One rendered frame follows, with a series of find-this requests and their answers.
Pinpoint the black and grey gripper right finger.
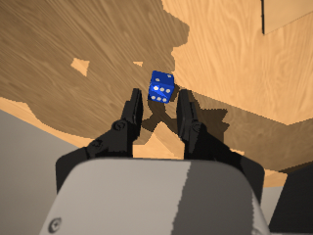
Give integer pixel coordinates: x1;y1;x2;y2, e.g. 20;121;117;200
176;89;265;205

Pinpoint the blue die with white pips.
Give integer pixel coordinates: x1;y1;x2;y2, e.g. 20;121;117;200
148;70;175;104

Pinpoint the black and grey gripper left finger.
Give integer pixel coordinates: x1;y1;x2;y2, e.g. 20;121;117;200
56;88;144;195

